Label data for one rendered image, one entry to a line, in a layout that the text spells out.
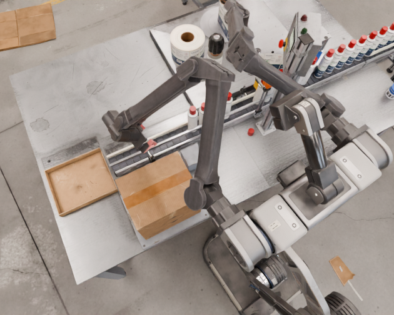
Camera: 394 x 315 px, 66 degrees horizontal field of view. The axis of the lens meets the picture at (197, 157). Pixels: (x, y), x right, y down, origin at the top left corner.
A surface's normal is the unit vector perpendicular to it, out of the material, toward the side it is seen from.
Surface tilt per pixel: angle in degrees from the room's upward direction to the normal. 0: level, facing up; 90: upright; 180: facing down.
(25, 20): 0
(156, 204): 0
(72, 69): 0
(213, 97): 54
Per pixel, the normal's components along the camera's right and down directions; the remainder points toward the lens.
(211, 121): -0.58, 0.16
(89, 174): 0.02, -0.39
